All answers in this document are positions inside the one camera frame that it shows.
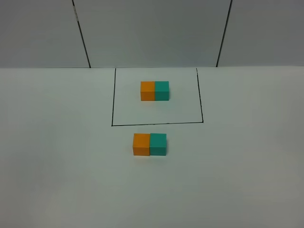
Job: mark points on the black drawn template square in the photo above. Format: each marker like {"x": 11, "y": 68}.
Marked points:
{"x": 183, "y": 106}

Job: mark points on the template orange cube block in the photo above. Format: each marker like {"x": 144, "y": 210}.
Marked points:
{"x": 147, "y": 91}

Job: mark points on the template teal cube block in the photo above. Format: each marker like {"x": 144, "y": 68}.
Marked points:
{"x": 162, "y": 91}

